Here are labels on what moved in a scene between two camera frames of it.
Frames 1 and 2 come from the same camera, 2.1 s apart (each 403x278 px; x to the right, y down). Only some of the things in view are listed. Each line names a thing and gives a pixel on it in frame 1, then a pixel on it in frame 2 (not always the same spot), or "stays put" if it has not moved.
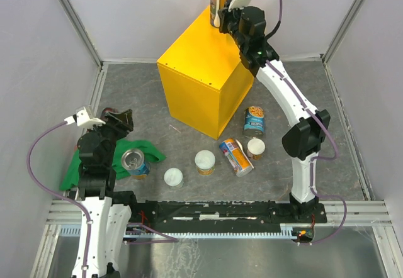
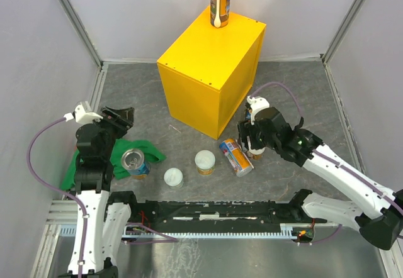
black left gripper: [124, 120] stays put
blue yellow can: [233, 150] stays put
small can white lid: [255, 148] stays put
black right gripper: [224, 15] to [244, 131]
